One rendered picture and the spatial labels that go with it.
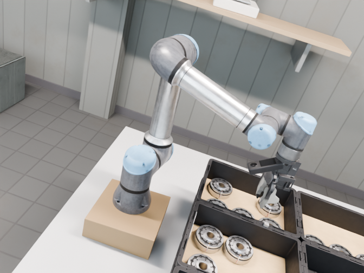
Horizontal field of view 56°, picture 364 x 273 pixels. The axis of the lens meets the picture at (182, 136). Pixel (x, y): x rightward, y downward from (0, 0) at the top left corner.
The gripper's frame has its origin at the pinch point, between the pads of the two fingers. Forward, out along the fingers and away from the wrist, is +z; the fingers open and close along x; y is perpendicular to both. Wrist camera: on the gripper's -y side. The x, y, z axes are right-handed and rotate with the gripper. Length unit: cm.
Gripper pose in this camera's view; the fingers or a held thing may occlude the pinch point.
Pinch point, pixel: (258, 200)
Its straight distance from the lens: 128.8
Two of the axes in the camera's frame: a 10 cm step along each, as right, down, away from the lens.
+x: -0.3, -4.6, 8.9
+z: -2.9, 8.5, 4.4
